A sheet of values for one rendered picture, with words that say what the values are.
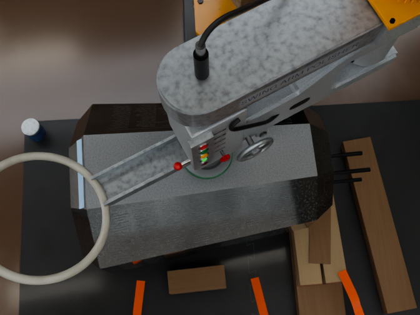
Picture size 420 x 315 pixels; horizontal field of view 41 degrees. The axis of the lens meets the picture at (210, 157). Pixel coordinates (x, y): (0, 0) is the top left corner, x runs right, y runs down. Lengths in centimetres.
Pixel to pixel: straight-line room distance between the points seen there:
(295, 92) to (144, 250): 105
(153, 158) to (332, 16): 88
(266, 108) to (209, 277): 134
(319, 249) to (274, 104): 125
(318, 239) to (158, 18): 166
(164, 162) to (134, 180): 13
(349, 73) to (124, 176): 91
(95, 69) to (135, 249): 135
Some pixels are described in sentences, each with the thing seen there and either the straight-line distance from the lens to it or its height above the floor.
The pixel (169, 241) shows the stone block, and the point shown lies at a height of 64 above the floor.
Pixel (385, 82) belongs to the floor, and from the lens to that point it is 351.
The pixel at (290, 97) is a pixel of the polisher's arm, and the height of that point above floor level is 136.
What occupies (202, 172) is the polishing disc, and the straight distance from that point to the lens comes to 231.
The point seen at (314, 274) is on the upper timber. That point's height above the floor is 21.
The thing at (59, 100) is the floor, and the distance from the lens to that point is 345.
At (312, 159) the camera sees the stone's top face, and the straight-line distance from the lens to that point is 241.
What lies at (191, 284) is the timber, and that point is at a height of 14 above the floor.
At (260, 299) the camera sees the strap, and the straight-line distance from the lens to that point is 309.
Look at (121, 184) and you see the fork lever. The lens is 212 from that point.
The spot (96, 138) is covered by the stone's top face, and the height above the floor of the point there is 80.
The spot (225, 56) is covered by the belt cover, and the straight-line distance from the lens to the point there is 158.
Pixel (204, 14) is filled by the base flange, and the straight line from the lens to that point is 267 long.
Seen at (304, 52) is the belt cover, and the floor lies 167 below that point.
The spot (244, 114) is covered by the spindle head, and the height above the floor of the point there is 150.
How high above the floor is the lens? 310
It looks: 75 degrees down
